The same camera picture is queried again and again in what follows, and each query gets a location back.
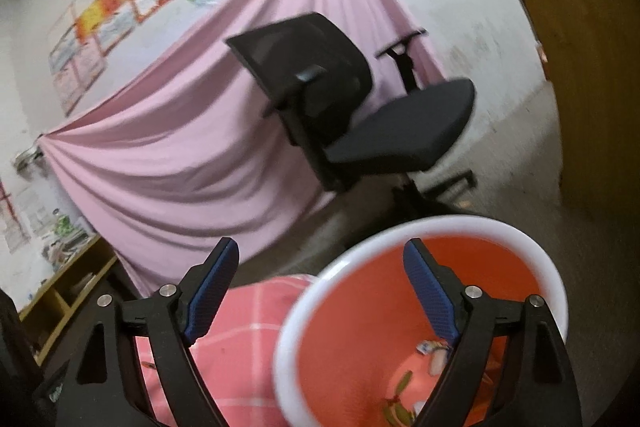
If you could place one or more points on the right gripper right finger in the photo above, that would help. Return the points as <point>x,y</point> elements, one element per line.
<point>536,385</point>

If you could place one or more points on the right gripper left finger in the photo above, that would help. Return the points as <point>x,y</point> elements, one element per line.
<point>104,384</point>

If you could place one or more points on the white blue toothpaste tube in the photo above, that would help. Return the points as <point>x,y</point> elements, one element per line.
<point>437,352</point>

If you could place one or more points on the leaves and wrappers pile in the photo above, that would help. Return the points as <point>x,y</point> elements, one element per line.
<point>394,411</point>

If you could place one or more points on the pink plaid tablecloth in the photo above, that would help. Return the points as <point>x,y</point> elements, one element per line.
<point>235,357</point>

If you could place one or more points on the orange white plastic basin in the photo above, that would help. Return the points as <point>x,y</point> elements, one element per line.
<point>356,329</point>

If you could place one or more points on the pink hanging sheet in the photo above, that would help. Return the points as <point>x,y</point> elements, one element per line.
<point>181,156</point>

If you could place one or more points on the black office chair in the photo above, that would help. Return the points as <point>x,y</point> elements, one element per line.
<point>317,81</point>

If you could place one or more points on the wooden cabinet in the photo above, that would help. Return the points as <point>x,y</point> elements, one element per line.
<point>592,60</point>

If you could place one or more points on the wooden wall shelf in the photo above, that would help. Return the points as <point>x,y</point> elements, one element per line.
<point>58,300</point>

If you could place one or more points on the red tassel wall ornament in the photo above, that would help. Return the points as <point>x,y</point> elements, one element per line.
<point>11,227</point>

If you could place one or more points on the certificates on wall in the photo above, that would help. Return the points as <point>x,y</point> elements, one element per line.
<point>80,40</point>

